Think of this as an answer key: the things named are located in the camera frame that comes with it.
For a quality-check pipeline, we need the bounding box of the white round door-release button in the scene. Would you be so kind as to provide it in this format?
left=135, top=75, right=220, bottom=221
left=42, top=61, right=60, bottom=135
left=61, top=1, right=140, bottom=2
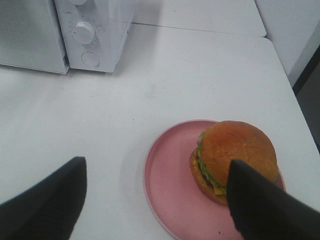
left=81, top=51, right=100, bottom=67

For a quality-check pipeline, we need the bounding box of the pink round plate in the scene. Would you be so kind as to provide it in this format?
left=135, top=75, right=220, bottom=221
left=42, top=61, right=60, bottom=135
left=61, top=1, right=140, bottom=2
left=142, top=119, right=286, bottom=240

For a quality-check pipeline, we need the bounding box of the white microwave oven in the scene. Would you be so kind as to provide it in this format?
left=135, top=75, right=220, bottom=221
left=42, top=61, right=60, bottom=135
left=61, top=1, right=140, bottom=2
left=54, top=0, right=136, bottom=73

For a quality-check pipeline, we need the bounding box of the white microwave knob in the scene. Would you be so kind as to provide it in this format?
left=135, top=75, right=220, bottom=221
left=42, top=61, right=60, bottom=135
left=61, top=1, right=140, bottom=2
left=69, top=0, right=87, bottom=6
left=73, top=21, right=96, bottom=45

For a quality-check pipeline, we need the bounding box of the white microwave door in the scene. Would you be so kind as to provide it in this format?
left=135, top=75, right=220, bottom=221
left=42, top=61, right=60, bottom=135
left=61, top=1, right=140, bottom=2
left=0, top=0, right=69, bottom=74

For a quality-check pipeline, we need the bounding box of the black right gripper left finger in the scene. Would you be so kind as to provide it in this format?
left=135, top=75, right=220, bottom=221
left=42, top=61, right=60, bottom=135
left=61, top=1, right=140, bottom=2
left=0, top=156, right=87, bottom=240

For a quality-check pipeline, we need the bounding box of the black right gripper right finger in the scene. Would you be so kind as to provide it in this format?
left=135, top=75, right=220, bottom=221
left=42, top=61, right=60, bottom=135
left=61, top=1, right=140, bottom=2
left=227, top=159, right=320, bottom=240

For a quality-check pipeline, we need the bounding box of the toy burger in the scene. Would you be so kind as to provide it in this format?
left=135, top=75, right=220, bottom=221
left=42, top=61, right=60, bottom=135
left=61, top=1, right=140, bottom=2
left=189, top=120, right=279, bottom=205

